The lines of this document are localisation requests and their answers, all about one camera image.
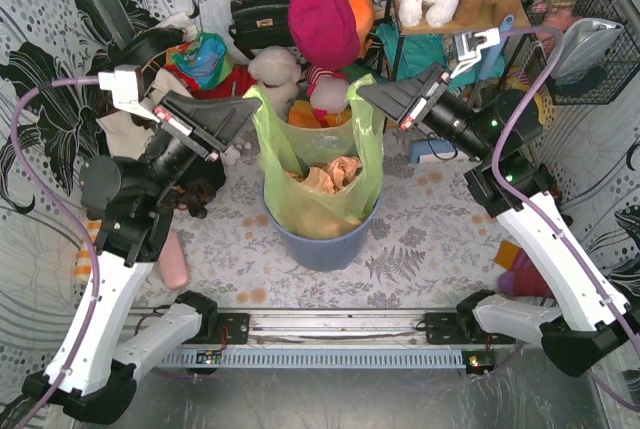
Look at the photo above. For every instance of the colourful scarf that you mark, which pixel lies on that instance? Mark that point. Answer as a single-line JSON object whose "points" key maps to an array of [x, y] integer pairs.
{"points": [[201, 64]]}

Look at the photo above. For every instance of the pink case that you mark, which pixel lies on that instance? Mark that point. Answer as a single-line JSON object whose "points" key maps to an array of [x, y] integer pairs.
{"points": [[172, 264]]}

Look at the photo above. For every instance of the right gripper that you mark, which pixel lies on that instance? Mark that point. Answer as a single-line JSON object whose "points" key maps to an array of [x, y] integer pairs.
{"points": [[426, 103]]}

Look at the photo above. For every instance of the aluminium rail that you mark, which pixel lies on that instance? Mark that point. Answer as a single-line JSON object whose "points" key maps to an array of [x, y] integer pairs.
{"points": [[335, 325]]}

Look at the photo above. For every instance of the red purple sock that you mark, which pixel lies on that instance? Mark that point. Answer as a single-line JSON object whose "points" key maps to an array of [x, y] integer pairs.
{"points": [[520, 277]]}

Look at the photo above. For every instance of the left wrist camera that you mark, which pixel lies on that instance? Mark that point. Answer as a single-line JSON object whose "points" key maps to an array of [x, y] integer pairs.
{"points": [[125, 83]]}

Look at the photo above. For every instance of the rainbow striped bag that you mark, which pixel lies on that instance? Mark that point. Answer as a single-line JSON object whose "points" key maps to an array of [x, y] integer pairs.
{"points": [[303, 115]]}

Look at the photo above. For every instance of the green trash bag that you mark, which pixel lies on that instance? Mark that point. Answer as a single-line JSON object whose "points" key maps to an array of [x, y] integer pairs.
{"points": [[287, 152]]}

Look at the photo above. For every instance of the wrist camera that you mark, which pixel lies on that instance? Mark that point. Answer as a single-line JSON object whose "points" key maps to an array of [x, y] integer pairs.
{"points": [[473, 47], [125, 83]]}

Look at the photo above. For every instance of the cream canvas tote bag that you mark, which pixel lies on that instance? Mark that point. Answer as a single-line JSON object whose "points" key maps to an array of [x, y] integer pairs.
{"points": [[128, 128]]}

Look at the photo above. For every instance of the magenta hat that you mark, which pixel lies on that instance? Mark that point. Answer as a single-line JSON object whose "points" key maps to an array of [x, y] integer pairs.
{"points": [[324, 32]]}

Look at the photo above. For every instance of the orange checkered cloth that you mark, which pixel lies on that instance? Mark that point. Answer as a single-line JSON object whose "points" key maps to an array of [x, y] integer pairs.
{"points": [[83, 265]]}

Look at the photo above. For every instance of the orange plush toy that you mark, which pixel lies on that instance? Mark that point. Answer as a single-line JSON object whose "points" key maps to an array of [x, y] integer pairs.
{"points": [[363, 11]]}

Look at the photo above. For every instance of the red cloth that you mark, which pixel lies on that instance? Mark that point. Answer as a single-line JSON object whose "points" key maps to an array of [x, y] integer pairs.
{"points": [[237, 83]]}

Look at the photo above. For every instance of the black leather handbag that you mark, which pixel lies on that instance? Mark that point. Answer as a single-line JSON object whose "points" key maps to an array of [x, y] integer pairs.
{"points": [[259, 24]]}

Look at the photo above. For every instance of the pink white plush doll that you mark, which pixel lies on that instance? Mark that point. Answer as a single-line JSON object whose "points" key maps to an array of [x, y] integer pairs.
{"points": [[327, 90]]}

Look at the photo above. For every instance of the blue trash bin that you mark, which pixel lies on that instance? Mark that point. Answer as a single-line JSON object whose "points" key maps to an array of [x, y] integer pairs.
{"points": [[322, 255]]}

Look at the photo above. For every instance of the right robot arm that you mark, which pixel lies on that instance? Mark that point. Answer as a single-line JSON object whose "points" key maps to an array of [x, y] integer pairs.
{"points": [[591, 318]]}

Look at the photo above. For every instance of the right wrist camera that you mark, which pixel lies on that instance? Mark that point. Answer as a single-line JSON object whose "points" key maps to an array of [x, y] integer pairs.
{"points": [[473, 47]]}

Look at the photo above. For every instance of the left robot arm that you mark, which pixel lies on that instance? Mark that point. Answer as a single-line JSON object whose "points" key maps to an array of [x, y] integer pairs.
{"points": [[93, 377]]}

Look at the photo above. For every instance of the grey cable duct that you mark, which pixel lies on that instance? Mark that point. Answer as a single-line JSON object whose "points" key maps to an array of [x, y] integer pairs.
{"points": [[314, 358]]}

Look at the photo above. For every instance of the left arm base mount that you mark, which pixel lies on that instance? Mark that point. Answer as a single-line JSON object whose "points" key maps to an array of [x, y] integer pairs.
{"points": [[229, 328]]}

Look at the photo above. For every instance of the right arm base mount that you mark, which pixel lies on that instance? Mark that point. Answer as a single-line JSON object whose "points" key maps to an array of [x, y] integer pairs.
{"points": [[443, 328]]}

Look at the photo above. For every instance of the black wire basket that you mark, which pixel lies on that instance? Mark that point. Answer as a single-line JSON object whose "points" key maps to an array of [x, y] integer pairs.
{"points": [[602, 83]]}

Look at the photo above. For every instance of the teal cloth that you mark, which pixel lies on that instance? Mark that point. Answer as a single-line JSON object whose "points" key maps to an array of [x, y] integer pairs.
{"points": [[420, 51]]}

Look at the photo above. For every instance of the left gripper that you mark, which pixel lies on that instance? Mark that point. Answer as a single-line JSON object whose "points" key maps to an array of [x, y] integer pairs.
{"points": [[185, 134]]}

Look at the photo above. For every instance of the silver pouch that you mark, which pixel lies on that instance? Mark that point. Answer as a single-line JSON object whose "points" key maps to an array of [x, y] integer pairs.
{"points": [[585, 43]]}

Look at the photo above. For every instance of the dark brown bag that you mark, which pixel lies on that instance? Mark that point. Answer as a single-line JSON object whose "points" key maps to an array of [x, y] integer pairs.
{"points": [[195, 189]]}

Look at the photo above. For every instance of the black metal shelf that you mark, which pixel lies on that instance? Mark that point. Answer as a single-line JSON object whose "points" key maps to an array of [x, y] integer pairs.
{"points": [[388, 61]]}

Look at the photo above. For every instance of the crumpled brown paper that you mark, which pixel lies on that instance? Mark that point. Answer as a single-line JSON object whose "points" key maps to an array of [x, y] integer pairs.
{"points": [[332, 177]]}

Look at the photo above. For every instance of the yellow plush duck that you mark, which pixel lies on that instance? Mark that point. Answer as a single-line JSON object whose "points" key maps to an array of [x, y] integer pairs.
{"points": [[520, 82]]}

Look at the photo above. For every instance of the cream plush sheep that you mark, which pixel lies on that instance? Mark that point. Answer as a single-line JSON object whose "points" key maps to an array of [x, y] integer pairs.
{"points": [[277, 71]]}

